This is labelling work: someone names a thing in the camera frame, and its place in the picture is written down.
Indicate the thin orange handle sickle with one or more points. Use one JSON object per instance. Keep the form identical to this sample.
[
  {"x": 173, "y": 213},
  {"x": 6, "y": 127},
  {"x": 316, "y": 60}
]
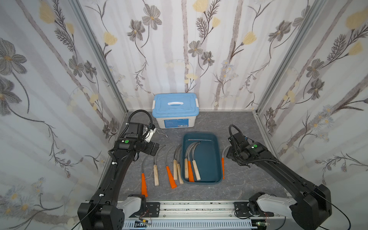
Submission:
[{"x": 223, "y": 160}]

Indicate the white storage box blue lid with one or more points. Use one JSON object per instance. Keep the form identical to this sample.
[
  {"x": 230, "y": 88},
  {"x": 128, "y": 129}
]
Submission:
[{"x": 176, "y": 110}]

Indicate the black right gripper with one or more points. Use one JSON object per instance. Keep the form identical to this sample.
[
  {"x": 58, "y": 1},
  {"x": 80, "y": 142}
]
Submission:
[{"x": 234, "y": 150}]

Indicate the wooden handle sickle beside bin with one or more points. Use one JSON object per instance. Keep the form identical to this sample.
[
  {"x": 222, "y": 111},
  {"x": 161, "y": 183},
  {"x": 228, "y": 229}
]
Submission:
[{"x": 179, "y": 168}]

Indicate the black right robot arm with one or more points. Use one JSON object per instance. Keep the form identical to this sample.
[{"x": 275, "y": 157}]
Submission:
[{"x": 293, "y": 184}]

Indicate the orange handle sickle far left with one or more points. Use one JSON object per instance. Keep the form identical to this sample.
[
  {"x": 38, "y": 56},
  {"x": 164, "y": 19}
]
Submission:
[{"x": 144, "y": 190}]

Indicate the teal plastic storage bin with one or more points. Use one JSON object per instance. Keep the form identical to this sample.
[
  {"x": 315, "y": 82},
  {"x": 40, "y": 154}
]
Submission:
[{"x": 207, "y": 156}]

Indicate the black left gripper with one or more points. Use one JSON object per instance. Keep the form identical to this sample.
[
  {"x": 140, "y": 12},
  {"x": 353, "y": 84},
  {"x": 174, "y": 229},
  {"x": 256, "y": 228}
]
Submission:
[{"x": 154, "y": 147}]

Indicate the bagged blue face masks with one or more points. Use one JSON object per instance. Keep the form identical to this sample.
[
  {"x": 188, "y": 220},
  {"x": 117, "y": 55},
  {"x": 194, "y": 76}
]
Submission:
[{"x": 133, "y": 157}]

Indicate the orange handle sickle group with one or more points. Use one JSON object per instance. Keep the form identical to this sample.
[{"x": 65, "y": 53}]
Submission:
[{"x": 189, "y": 151}]

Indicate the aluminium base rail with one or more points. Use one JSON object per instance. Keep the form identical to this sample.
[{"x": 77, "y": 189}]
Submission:
[{"x": 197, "y": 210}]

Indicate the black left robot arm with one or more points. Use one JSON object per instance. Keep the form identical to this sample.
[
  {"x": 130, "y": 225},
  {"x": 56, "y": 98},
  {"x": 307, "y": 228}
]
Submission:
[{"x": 112, "y": 181}]

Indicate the wooden handle sickle group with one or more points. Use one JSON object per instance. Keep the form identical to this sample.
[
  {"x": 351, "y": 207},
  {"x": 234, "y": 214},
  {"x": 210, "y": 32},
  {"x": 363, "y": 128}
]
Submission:
[{"x": 186, "y": 168}]

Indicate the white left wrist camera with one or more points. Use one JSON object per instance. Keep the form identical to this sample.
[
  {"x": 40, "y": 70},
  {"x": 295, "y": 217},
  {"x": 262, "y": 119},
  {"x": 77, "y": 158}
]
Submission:
[{"x": 150, "y": 134}]

